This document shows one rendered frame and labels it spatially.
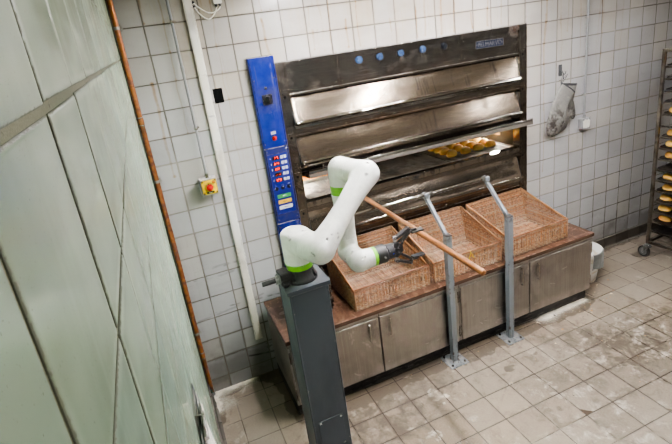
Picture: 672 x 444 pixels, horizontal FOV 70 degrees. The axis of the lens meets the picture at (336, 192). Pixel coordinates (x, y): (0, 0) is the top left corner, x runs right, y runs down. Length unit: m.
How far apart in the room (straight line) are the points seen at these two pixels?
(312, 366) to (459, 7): 2.51
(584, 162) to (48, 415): 4.56
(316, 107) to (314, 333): 1.47
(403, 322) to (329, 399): 0.90
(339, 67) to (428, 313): 1.70
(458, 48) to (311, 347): 2.30
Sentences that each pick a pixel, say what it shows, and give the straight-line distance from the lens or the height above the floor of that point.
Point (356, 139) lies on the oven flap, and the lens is 3.27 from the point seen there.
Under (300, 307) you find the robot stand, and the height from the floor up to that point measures 1.11.
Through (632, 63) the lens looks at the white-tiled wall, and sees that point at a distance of 4.87.
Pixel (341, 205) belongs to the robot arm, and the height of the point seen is 1.54.
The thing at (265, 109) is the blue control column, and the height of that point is 1.84.
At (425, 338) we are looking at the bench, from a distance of 3.41.
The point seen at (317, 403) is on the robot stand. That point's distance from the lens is 2.55.
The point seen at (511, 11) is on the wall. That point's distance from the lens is 3.90.
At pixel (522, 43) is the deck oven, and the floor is 1.97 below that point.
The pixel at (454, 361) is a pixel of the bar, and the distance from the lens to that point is 3.59.
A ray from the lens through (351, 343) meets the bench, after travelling 3.14.
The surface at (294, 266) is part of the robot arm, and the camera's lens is 2.17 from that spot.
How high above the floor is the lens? 2.27
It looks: 19 degrees down
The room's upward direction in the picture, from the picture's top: 8 degrees counter-clockwise
